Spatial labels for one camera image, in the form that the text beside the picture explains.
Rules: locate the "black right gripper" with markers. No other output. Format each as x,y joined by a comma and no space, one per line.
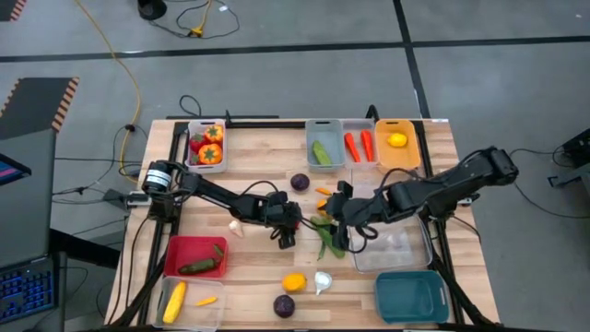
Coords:
357,212

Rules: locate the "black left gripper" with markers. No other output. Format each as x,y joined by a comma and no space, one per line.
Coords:
283,212

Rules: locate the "small green pea pod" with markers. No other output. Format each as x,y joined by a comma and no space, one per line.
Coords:
322,221

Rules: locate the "long green bean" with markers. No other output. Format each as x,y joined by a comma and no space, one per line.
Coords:
321,252

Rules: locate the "orange citrus fruit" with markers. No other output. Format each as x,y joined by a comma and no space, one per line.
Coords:
322,205

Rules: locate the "yellow-orange round fruit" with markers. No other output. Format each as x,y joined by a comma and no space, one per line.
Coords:
294,282

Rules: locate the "white garlic bulb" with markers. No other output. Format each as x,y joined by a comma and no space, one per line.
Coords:
322,280

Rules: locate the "small orange chili pepper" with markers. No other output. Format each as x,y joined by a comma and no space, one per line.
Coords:
323,191

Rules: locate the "beige garlic clove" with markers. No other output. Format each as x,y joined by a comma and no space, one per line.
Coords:
236,228

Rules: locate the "small green chili pepper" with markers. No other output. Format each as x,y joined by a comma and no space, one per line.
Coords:
218,251

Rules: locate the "light green cucumber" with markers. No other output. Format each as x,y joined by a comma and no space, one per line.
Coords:
322,153

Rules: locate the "orange carrot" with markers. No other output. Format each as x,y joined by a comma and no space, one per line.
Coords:
367,145
352,147

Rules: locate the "dark green jalapeno pepper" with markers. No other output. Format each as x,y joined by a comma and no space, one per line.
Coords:
198,266

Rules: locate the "small yellow chili pepper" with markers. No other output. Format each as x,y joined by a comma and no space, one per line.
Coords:
206,301

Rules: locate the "yellow lemon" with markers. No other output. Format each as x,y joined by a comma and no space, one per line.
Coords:
397,140

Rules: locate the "orange bell pepper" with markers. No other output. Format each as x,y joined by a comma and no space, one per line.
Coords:
214,133
210,154

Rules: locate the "yellow corn cob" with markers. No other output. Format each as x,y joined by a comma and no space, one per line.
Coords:
174,302

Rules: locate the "red tomato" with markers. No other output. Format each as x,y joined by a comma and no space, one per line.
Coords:
197,143

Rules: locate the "silver right arm base block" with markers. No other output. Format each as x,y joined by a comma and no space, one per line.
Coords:
466,201

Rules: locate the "silver left arm base block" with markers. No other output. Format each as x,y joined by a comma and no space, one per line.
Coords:
136,199

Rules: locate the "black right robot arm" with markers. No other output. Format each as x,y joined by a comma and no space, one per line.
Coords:
442,191

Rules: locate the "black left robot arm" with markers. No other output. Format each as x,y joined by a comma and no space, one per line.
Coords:
221,196

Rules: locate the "small clear acrylic bin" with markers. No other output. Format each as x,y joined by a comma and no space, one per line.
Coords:
362,182

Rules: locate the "large clear acrylic bin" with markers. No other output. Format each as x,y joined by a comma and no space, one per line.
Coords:
401,249

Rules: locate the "teal plastic bin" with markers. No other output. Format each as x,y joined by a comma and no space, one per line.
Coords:
410,297

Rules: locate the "yellow plastic bin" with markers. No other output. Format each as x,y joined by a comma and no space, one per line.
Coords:
392,157

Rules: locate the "red plastic bin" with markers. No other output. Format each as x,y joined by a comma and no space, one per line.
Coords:
184,249

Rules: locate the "small white plastic bin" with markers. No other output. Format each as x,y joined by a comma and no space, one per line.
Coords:
207,169

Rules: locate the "grey-blue plastic bin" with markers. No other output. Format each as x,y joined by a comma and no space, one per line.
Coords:
329,131

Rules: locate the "frosted translucent plastic bin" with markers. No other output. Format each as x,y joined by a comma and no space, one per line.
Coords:
359,125

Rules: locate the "translucent plastic tub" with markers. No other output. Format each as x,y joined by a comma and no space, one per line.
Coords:
203,318

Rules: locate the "black table clamp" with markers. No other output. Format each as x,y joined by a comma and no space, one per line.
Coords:
372,114

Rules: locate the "grey metal stand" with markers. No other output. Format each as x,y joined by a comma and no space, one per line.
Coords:
569,180

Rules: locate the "black equipment box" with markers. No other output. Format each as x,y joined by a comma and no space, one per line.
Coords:
578,147

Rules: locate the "grey laptop backlit keyboard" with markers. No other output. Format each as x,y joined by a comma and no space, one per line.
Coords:
27,290

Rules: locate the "black round stand base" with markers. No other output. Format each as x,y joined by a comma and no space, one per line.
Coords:
152,8

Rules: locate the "small dark tablet screen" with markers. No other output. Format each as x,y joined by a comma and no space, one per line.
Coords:
11,170

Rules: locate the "large hazard-striped black mat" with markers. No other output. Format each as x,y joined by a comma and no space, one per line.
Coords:
32,106

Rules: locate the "small hazard-striped black mat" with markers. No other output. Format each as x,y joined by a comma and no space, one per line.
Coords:
8,8

